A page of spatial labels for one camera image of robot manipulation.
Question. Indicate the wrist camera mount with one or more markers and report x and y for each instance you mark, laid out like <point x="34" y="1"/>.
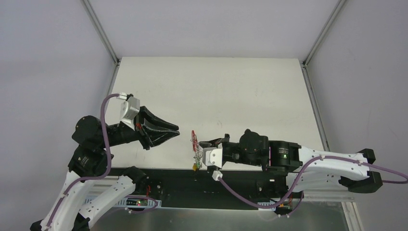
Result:
<point x="129" y="109"/>
<point x="213" y="157"/>

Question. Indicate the aluminium frame post right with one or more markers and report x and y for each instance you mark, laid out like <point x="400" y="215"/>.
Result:
<point x="324" y="32"/>

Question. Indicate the aluminium frame post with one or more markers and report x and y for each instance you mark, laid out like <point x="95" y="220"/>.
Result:
<point x="324" y="32"/>
<point x="100" y="31"/>

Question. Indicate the white slotted cable duct right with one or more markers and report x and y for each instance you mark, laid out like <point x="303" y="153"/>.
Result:
<point x="266" y="206"/>

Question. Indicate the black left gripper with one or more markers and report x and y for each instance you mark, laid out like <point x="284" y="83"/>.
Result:
<point x="142" y="130"/>

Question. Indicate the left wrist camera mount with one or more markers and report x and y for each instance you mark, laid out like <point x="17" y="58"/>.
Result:
<point x="129" y="109"/>

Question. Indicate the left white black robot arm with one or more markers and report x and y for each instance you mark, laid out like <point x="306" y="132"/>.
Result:
<point x="90" y="163"/>

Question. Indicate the white slotted cable duct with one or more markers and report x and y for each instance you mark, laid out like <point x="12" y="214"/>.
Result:
<point x="266" y="206"/>
<point x="137" y="203"/>

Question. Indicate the aluminium frame post left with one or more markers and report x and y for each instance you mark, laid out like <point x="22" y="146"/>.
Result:
<point x="100" y="31"/>

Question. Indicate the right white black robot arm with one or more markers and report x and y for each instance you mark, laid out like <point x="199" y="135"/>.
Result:
<point x="302" y="167"/>

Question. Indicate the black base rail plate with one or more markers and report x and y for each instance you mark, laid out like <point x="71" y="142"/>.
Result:
<point x="180" y="188"/>

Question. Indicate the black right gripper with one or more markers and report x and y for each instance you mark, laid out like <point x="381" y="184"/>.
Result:
<point x="224" y="147"/>

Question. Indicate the white slotted cable duct left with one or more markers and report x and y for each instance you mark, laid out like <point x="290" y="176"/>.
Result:
<point x="137" y="203"/>

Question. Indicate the keyring bunch with tags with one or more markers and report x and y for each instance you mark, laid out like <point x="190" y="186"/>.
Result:
<point x="197" y="152"/>

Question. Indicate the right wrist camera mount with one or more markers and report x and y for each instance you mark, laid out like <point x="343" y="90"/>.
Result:
<point x="213" y="157"/>

